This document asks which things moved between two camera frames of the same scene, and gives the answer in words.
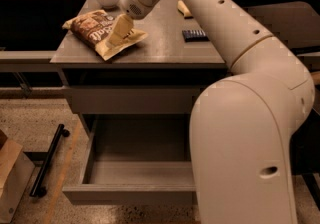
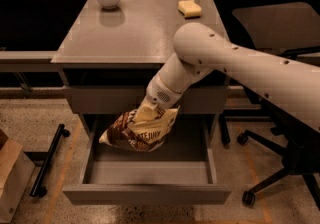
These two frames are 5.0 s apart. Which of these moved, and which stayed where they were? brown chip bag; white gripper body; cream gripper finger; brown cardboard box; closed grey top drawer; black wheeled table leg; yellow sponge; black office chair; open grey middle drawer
Moved: white gripper body; brown chip bag; cream gripper finger
Stayed: closed grey top drawer; yellow sponge; black wheeled table leg; black office chair; open grey middle drawer; brown cardboard box
